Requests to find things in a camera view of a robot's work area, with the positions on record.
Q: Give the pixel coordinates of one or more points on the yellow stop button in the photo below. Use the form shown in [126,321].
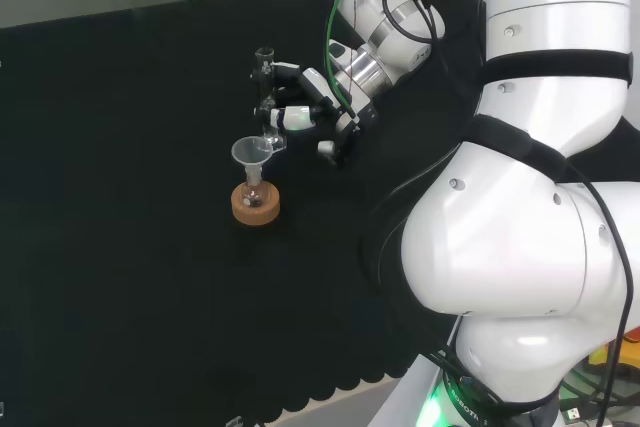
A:
[607,352]

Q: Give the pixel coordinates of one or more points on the clear plastic funnel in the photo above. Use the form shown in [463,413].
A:
[245,152]

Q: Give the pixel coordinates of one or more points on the small round-bottom glass flask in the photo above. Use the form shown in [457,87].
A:
[252,193]

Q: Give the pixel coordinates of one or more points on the clear glass graduated cylinder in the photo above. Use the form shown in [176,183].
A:
[265,89]

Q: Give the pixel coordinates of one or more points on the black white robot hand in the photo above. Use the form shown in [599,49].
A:
[320,89]

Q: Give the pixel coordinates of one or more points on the black cloth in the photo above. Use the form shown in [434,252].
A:
[125,247]

